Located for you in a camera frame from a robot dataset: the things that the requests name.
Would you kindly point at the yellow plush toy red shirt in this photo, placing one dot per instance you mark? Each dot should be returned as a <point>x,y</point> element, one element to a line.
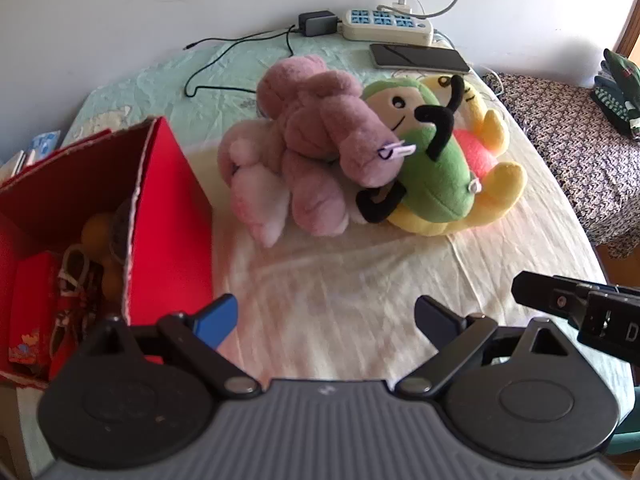
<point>505,175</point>

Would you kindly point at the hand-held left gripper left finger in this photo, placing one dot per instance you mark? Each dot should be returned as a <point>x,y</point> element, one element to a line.
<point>217,317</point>

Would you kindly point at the pink plush toy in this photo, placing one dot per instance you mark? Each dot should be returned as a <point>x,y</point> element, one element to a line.
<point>320,125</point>

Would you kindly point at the green plush toy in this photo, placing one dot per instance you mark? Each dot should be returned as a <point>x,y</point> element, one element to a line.
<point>435,180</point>

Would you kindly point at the dark floral patterned cloth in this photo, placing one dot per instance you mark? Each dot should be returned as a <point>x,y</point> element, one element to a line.
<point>575,135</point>

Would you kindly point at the red cardboard box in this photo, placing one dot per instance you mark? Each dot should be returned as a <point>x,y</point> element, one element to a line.
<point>170,240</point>

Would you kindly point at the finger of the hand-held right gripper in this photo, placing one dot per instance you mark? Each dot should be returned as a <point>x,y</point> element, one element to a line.
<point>545,294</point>

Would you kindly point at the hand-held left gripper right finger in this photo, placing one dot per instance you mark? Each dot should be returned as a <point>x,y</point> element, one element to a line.
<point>435,321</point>

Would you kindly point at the brown wooden frame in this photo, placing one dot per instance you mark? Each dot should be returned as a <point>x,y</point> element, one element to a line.
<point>629,25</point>

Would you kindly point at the black power adapter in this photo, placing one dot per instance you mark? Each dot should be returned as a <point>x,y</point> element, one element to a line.
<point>317,24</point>

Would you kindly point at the dark green patterned cloth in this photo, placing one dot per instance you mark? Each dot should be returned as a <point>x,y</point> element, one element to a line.
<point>617,95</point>

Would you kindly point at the red patterned pouch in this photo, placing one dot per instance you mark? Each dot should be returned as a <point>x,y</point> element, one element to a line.
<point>30,310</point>

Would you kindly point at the black smartphone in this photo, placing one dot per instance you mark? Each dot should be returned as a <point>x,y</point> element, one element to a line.
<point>420,57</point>

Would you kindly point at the mint green bed sheet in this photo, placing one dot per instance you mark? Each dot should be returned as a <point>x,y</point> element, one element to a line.
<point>350,270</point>

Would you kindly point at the orange plush toy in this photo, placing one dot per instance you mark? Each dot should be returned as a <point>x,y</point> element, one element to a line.
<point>95,230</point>

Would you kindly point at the white blue power strip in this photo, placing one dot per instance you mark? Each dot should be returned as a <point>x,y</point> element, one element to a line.
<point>385,27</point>

